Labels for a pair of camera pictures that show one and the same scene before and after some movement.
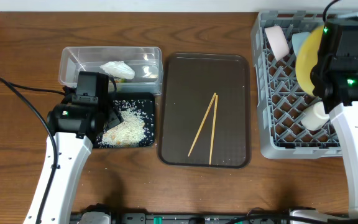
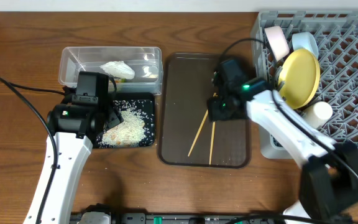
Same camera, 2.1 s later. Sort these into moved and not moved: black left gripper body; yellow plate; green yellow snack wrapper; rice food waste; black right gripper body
Moved: yellow plate; black right gripper body
Not moved: green yellow snack wrapper; black left gripper body; rice food waste
